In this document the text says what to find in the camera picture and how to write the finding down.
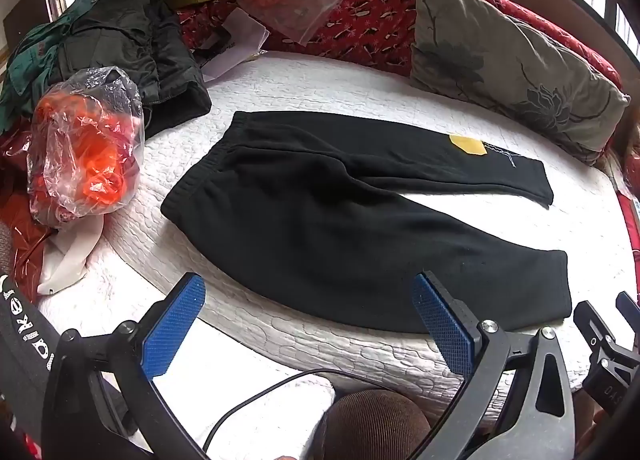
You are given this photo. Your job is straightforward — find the red printed blanket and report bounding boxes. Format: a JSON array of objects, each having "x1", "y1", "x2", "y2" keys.
[{"x1": 176, "y1": 0, "x2": 640, "y2": 291}]

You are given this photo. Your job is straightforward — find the person's brown-clad knee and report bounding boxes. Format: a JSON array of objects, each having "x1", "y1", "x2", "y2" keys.
[{"x1": 320, "y1": 388, "x2": 433, "y2": 460}]

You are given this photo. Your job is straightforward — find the plain white bag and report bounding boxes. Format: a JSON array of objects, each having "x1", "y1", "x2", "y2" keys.
[{"x1": 37, "y1": 214, "x2": 106, "y2": 295}]

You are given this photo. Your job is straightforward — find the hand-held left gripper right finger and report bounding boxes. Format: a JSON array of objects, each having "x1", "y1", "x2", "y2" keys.
[{"x1": 395, "y1": 270, "x2": 581, "y2": 460}]

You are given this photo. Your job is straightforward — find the dark green jacket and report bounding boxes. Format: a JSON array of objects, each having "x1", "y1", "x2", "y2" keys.
[{"x1": 30, "y1": 0, "x2": 213, "y2": 141}]

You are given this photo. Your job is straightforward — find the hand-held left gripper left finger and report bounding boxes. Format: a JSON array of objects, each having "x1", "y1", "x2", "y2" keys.
[{"x1": 42, "y1": 272, "x2": 207, "y2": 460}]

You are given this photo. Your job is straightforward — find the white quilted bed cover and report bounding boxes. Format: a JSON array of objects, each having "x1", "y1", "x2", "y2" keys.
[{"x1": 37, "y1": 50, "x2": 638, "y2": 460}]

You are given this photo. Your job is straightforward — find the teal green garment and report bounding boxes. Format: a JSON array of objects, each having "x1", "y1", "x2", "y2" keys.
[{"x1": 0, "y1": 0, "x2": 96, "y2": 135}]

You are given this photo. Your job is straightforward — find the grey floral pillow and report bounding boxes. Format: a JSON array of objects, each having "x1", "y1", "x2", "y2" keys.
[{"x1": 409, "y1": 0, "x2": 632, "y2": 167}]

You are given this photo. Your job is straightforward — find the black cable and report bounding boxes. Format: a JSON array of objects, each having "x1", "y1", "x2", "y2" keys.
[{"x1": 197, "y1": 368, "x2": 361, "y2": 456}]

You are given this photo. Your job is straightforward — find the black strap with white letters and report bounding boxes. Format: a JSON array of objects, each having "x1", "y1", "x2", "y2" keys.
[{"x1": 0, "y1": 272, "x2": 66, "y2": 441}]

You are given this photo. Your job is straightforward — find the black pants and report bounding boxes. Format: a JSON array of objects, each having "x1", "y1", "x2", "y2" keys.
[{"x1": 161, "y1": 110, "x2": 573, "y2": 334}]

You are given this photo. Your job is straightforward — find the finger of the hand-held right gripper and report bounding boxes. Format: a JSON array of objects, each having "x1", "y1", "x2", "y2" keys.
[
  {"x1": 615, "y1": 291, "x2": 640, "y2": 341},
  {"x1": 572, "y1": 300, "x2": 621, "y2": 367}
]

